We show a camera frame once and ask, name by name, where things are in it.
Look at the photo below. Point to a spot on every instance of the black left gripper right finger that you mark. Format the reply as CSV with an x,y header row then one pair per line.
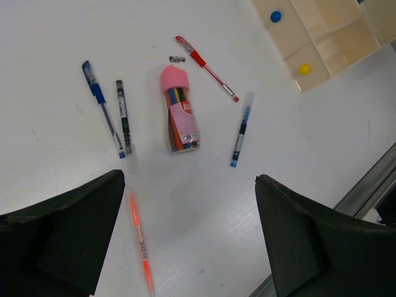
x,y
314,250

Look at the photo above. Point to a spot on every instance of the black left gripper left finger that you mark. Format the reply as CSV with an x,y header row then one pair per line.
x,y
57,247

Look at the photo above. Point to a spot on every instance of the pink capped marker bottle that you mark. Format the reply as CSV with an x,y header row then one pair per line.
x,y
183,131

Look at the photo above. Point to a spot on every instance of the orange highlighter pen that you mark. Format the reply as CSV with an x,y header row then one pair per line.
x,y
140,238

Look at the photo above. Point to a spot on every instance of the black gel pen clear cap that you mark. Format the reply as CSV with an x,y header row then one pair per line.
x,y
129,147

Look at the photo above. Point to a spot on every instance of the blue capped gel pen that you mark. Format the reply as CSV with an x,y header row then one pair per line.
x,y
98,94

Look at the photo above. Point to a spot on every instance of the blue refill pen clear cap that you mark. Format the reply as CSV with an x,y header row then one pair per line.
x,y
242,128

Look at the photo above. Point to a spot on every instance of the yellow tray knob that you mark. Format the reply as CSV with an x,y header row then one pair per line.
x,y
304,69

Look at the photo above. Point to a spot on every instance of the wooden compartment tray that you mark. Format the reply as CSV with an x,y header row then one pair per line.
x,y
330,36

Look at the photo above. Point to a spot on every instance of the red gel pen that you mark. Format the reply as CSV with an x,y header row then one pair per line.
x,y
189,49

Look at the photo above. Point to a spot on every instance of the blue tray knob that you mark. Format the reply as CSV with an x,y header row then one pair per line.
x,y
275,16

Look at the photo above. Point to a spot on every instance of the aluminium frame rail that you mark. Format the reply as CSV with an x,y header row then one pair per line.
x,y
371,199

